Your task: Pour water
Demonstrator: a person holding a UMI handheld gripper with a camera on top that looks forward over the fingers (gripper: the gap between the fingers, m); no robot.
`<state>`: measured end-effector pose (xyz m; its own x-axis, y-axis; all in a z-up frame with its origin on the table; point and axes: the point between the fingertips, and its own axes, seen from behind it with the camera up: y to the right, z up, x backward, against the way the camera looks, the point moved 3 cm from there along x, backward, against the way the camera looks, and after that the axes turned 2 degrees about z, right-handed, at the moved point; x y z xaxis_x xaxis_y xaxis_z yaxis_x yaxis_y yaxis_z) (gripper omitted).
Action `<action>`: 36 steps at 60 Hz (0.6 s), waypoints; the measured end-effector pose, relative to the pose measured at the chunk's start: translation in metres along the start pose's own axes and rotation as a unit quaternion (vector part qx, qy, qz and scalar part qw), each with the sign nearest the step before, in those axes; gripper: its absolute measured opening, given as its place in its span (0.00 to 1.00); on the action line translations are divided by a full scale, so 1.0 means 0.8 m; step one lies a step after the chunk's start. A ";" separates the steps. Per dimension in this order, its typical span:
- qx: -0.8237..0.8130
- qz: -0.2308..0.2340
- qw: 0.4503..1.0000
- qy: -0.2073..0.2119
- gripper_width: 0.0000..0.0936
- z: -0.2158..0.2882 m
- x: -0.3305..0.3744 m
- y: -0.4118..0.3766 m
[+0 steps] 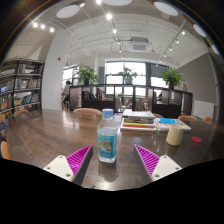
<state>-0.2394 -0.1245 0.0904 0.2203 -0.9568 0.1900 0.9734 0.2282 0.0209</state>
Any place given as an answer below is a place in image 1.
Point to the dark-edged book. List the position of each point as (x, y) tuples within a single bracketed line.
[(139, 120)]

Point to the clear blue-capped water bottle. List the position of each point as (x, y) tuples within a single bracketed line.
[(107, 141)]

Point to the cream cup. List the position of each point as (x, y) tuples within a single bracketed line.
[(174, 135)]

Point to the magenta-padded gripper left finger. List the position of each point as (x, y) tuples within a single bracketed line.
[(58, 165)]

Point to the round ceiling panel lights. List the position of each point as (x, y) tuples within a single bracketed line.
[(68, 11)]

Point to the orange chairs group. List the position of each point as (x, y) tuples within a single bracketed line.
[(87, 111)]

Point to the red and white book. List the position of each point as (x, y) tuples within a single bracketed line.
[(138, 128)]

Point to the ceiling spot lights group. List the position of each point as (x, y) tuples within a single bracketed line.
[(109, 16)]

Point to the white grey-covered book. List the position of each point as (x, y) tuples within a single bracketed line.
[(138, 114)]

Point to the flat round red coaster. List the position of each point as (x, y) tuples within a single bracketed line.
[(196, 139)]

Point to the green potted plant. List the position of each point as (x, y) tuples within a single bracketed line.
[(128, 74), (87, 74), (171, 77)]

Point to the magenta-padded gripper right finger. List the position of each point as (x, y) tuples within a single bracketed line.
[(165, 165)]

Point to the blue-covered white book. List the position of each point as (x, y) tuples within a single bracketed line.
[(170, 123)]

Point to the person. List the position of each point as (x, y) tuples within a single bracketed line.
[(67, 90)]

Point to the tall dark bookshelf unit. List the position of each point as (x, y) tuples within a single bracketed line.
[(23, 90)]

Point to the ceiling air conditioner unit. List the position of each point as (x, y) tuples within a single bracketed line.
[(139, 46)]

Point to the white wall radiator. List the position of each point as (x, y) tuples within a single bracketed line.
[(203, 109)]

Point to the yellow-edged book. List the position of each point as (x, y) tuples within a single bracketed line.
[(138, 124)]

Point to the low dark shelf unit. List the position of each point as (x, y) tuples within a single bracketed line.
[(166, 106)]

